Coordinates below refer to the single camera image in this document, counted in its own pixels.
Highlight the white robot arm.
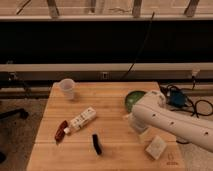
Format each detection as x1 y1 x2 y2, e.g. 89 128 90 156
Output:
124 90 213 152

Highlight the black eraser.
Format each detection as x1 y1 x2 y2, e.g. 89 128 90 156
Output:
92 134 102 155

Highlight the green bowl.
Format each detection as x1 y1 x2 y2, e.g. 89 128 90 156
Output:
124 90 146 113

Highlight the white glue bottle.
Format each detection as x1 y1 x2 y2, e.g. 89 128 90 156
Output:
63 107 96 134

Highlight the clear plastic measuring cup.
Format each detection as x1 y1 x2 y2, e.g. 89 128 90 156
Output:
58 79 75 100

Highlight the blue box on floor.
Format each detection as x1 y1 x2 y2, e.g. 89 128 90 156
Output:
169 91 186 107

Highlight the white sponge block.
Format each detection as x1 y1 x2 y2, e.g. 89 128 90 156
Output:
145 136 167 160

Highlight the black chair base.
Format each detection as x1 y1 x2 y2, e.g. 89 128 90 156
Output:
0 108 29 119

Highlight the black hanging cable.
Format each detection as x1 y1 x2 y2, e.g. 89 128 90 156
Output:
119 11 156 81

